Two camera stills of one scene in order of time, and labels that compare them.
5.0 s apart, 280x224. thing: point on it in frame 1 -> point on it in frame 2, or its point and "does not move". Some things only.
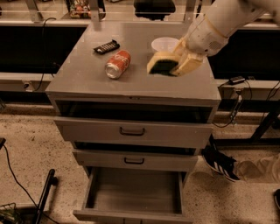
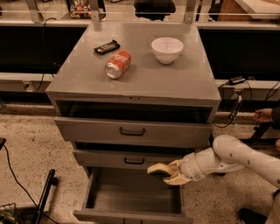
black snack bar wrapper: [107, 47] does not move
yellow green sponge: [162, 63] -> [160, 171]
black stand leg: [52, 180] does not move
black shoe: [276, 198] -> [248, 216]
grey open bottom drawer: [133, 196] does not move
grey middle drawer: [135, 161] does not move
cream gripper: [204, 38] -> [189, 167]
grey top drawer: [177, 124] does not move
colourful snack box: [80, 10] does not move
